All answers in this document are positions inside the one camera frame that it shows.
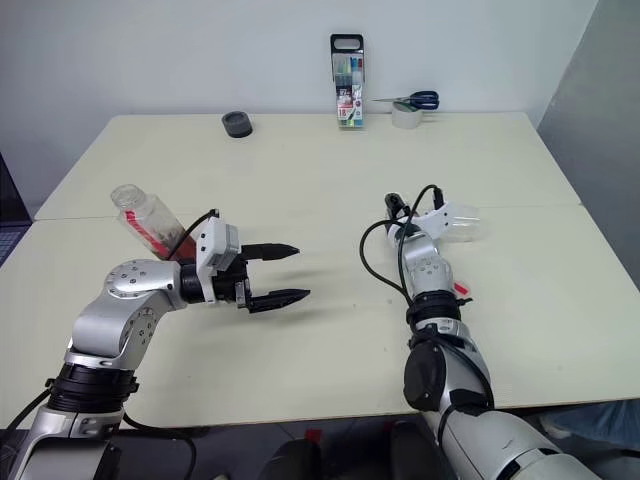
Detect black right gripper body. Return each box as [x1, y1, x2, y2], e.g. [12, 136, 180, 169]
[383, 192, 409, 224]

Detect blue handled scissors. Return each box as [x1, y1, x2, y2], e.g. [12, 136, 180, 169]
[370, 89, 441, 111]

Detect clear tape roll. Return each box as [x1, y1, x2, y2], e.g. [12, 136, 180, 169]
[391, 101, 424, 130]

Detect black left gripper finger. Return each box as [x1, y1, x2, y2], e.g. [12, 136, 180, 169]
[247, 288, 312, 315]
[242, 242, 301, 264]

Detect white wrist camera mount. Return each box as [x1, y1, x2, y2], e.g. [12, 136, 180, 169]
[194, 216, 244, 304]
[399, 201, 454, 246]

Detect dark grey round ring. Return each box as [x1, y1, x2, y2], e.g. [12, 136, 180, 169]
[221, 111, 255, 140]

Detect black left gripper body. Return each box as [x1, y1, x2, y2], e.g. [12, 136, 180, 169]
[212, 257, 254, 315]

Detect marker pen pack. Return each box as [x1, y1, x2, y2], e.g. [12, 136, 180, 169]
[329, 33, 369, 132]

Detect clear plastic cup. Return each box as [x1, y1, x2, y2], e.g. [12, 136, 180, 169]
[442, 202, 489, 245]

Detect bluish plastic bag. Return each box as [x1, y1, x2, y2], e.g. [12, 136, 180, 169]
[539, 398, 640, 454]

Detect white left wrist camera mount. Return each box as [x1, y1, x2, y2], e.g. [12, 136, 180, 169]
[194, 216, 244, 304]

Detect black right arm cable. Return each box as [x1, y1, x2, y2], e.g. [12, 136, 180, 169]
[358, 183, 496, 446]

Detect clear plastic bottle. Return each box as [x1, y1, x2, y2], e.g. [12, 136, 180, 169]
[109, 183, 199, 264]

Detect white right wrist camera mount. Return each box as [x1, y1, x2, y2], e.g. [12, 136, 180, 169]
[399, 201, 454, 246]

